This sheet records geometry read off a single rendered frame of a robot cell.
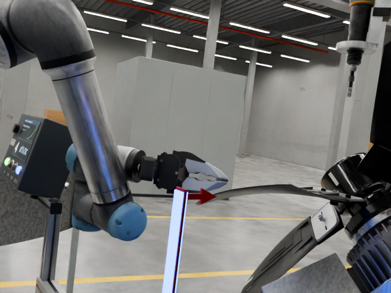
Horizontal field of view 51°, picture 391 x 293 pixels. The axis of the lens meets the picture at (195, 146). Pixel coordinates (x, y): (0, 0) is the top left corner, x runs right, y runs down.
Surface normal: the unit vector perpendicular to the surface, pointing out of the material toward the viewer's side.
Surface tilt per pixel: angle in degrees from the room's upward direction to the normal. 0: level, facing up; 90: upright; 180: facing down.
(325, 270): 55
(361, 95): 90
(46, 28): 88
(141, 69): 90
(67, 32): 78
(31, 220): 90
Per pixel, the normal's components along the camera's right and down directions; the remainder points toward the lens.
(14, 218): 0.84, 0.13
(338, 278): -0.21, -0.56
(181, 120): 0.41, 0.10
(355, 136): -0.90, -0.09
